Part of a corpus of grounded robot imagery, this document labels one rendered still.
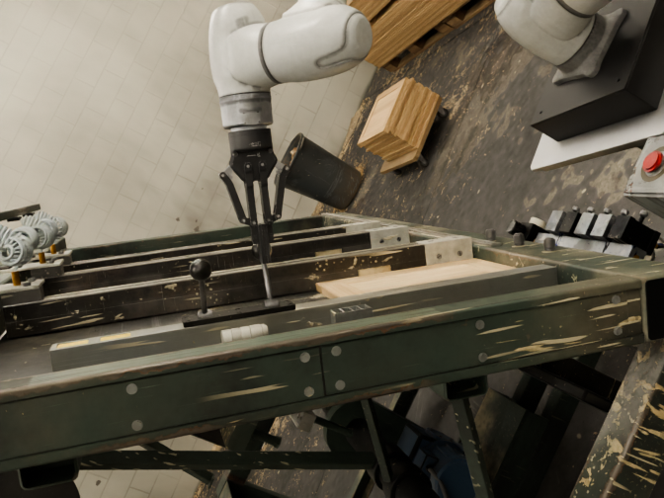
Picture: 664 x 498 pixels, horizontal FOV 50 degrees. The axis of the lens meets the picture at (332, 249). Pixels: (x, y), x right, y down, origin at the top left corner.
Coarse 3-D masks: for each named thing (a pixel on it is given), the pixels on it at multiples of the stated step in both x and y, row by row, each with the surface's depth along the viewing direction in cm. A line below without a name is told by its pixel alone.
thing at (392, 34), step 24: (360, 0) 583; (384, 0) 568; (408, 0) 555; (432, 0) 543; (456, 0) 530; (384, 24) 601; (408, 24) 587; (432, 24) 574; (456, 24) 562; (384, 48) 641; (408, 48) 630
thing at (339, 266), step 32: (0, 224) 151; (320, 256) 171; (352, 256) 168; (384, 256) 170; (416, 256) 172; (448, 256) 174; (0, 288) 151; (32, 288) 148; (128, 288) 155; (160, 288) 157; (192, 288) 159; (224, 288) 161; (256, 288) 163; (288, 288) 164; (32, 320) 151; (64, 320) 152; (96, 320) 154
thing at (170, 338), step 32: (416, 288) 135; (448, 288) 135; (480, 288) 137; (512, 288) 139; (256, 320) 126; (288, 320) 128; (320, 320) 129; (64, 352) 118; (96, 352) 120; (128, 352) 121; (160, 352) 122
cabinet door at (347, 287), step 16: (384, 272) 170; (400, 272) 168; (416, 272) 166; (432, 272) 165; (448, 272) 162; (464, 272) 160; (480, 272) 158; (320, 288) 162; (336, 288) 157; (352, 288) 154; (368, 288) 154; (384, 288) 152
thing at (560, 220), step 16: (576, 208) 176; (592, 208) 170; (608, 208) 164; (512, 224) 188; (528, 224) 188; (544, 224) 189; (560, 224) 174; (576, 224) 168; (592, 224) 162; (608, 224) 156; (624, 224) 150; (640, 224) 151; (528, 240) 187; (560, 240) 173; (576, 240) 168; (592, 240) 162; (608, 240) 156; (624, 240) 150; (640, 240) 151; (656, 240) 152; (624, 256) 150; (640, 256) 150
